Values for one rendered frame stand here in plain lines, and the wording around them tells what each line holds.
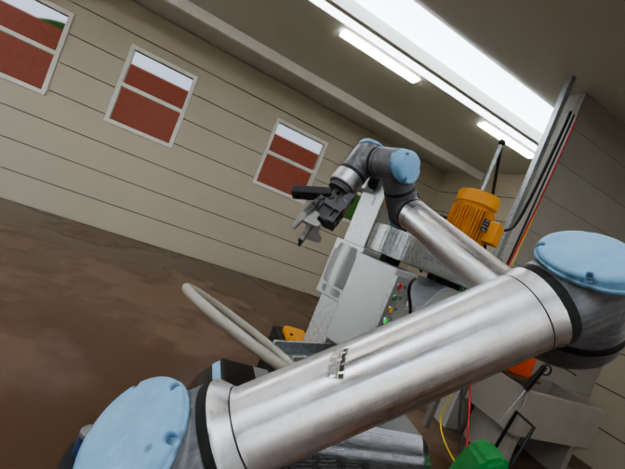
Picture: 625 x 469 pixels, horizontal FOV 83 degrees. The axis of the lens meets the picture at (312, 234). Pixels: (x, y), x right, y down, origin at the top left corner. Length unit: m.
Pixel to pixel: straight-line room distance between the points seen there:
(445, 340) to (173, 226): 7.24
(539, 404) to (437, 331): 3.99
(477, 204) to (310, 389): 1.83
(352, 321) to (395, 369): 1.13
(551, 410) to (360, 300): 3.32
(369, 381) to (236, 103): 7.36
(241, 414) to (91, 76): 7.53
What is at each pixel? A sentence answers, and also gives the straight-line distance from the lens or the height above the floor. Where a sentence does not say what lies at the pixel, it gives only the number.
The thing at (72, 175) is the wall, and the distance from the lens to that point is 7.71.
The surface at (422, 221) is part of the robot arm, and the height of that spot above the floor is 1.70.
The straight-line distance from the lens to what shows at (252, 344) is 0.96.
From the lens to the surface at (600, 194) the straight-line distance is 5.44.
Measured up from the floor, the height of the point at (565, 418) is 0.69.
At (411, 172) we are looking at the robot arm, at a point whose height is 1.81.
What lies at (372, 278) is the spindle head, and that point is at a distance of 1.56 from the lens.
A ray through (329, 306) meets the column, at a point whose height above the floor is 1.09.
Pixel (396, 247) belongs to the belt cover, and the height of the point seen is 1.62.
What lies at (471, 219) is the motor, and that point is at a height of 1.93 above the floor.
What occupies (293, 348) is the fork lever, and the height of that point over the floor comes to 1.10.
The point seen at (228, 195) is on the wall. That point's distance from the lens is 7.55.
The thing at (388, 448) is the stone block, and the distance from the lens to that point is 1.90.
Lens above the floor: 1.59
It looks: 2 degrees down
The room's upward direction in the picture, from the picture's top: 22 degrees clockwise
